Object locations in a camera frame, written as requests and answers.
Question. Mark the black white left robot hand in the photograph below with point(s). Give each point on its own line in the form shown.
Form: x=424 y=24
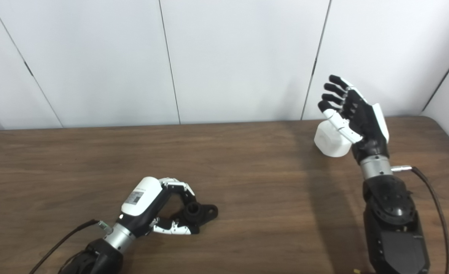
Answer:
x=140 y=201

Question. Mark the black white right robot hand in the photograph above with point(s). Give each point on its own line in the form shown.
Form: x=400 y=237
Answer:
x=367 y=121

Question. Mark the round white plastic piece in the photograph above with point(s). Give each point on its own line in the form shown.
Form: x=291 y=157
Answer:
x=329 y=142

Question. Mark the black plastic holder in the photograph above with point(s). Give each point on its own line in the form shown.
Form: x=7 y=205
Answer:
x=203 y=213

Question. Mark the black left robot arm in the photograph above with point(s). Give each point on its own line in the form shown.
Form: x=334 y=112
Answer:
x=99 y=258

